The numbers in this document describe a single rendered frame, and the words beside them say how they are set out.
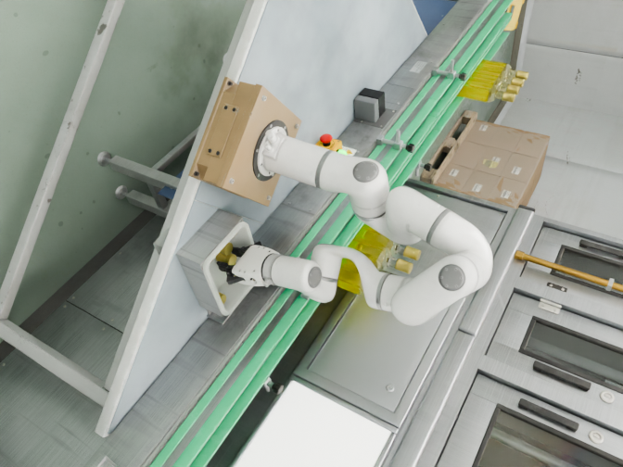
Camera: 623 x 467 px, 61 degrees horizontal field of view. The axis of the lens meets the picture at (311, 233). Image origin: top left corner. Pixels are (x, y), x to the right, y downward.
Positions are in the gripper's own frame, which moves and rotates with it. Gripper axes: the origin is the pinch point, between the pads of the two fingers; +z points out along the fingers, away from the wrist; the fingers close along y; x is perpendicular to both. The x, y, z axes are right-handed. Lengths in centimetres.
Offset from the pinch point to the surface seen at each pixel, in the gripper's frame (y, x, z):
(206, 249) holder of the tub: -6.0, 10.5, -3.8
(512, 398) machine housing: 16, -59, -60
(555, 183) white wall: 439, -346, 71
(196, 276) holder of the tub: -10.5, 4.8, 0.0
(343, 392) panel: -6.2, -42.4, -22.8
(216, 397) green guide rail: -28.1, -20.0, -5.8
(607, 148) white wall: 523, -360, 36
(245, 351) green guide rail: -14.2, -19.9, -4.7
